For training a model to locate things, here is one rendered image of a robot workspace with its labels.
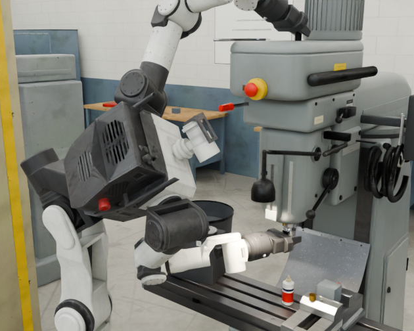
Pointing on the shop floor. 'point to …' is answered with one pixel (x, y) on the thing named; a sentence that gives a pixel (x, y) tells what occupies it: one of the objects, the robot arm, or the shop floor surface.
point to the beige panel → (6, 187)
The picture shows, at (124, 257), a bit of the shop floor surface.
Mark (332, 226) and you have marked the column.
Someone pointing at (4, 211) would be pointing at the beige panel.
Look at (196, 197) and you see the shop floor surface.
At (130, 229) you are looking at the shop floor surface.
